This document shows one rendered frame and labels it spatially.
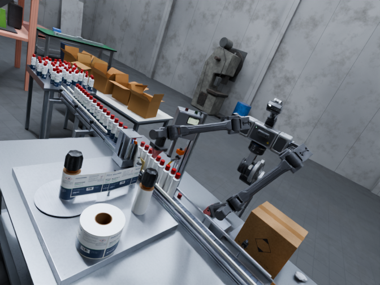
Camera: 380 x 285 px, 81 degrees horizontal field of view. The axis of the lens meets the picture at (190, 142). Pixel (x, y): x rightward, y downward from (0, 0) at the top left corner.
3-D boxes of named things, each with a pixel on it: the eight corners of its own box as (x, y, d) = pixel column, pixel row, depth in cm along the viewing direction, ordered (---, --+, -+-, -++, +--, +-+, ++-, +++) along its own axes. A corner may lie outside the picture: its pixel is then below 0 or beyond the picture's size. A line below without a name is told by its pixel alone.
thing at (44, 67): (29, 68, 295) (31, 52, 288) (74, 76, 338) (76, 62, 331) (40, 80, 270) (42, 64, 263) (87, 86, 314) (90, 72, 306)
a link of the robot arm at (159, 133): (178, 139, 129) (177, 124, 128) (167, 142, 119) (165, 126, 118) (162, 140, 135) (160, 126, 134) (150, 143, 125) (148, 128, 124)
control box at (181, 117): (169, 129, 161) (177, 106, 154) (190, 135, 166) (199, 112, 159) (170, 135, 152) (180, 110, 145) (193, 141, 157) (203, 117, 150)
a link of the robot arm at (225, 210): (245, 206, 122) (234, 193, 124) (236, 216, 113) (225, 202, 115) (230, 215, 129) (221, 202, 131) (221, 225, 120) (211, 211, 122)
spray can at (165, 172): (155, 188, 162) (163, 164, 154) (158, 185, 167) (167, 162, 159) (161, 191, 161) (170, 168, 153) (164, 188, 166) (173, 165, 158)
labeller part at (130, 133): (119, 129, 167) (120, 128, 167) (132, 129, 176) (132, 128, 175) (129, 138, 160) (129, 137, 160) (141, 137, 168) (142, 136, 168)
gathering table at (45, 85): (21, 127, 325) (26, 64, 291) (67, 126, 372) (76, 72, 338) (36, 152, 286) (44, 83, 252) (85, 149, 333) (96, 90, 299)
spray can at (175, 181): (164, 195, 158) (173, 172, 150) (168, 193, 162) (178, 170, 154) (169, 200, 155) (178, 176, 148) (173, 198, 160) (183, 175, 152)
